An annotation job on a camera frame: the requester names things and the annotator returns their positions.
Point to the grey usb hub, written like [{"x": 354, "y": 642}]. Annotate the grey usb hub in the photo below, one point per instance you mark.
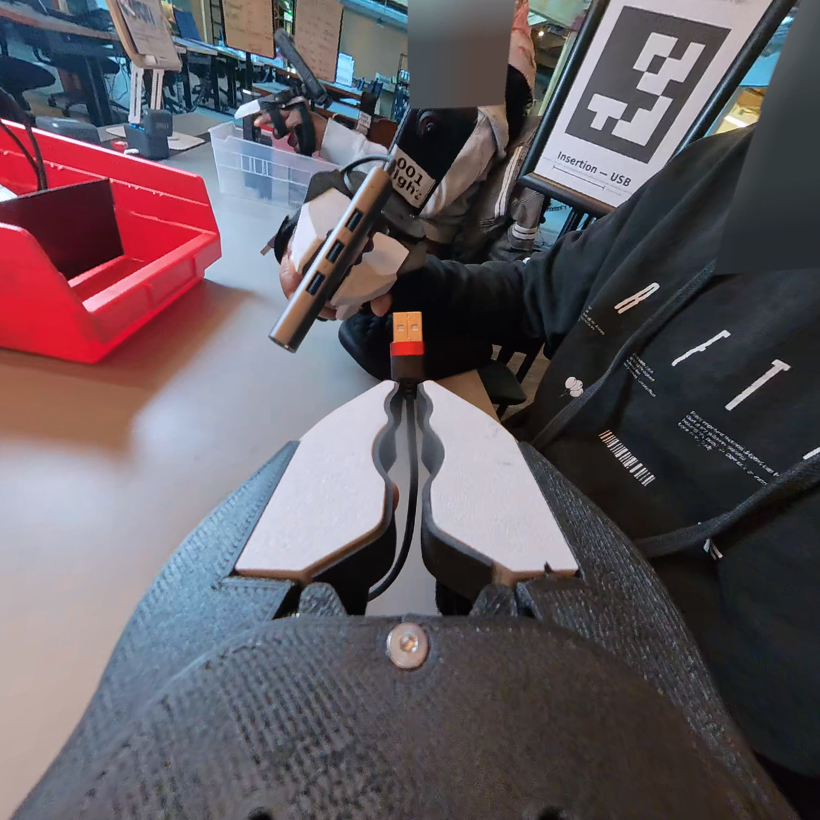
[{"x": 333, "y": 250}]

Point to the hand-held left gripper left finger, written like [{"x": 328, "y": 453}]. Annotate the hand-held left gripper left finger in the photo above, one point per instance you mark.
[{"x": 320, "y": 499}]

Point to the black bin divider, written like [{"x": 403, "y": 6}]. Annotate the black bin divider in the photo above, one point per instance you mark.
[{"x": 64, "y": 224}]

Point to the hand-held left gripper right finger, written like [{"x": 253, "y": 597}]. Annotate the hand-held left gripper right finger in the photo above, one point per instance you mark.
[{"x": 493, "y": 499}]

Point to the wooden document stand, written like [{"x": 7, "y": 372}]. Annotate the wooden document stand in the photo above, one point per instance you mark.
[{"x": 150, "y": 32}]

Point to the brown paper poster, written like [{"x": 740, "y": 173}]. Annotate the brown paper poster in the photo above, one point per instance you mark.
[
  {"x": 246, "y": 25},
  {"x": 317, "y": 32}
]

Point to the small dark device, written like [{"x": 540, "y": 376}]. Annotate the small dark device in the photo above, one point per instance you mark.
[{"x": 150, "y": 134}]

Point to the black white marker sign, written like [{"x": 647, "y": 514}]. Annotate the black white marker sign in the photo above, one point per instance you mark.
[{"x": 640, "y": 77}]

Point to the red plastic bin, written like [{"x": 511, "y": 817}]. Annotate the red plastic bin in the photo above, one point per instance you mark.
[{"x": 160, "y": 256}]

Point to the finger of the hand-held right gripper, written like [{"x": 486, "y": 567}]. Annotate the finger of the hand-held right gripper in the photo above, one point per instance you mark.
[
  {"x": 378, "y": 269},
  {"x": 317, "y": 221}
]

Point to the black office chair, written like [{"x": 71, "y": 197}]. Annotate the black office chair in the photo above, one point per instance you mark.
[{"x": 25, "y": 80}]

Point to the clear plastic bin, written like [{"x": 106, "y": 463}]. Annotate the clear plastic bin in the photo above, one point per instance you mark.
[{"x": 256, "y": 166}]

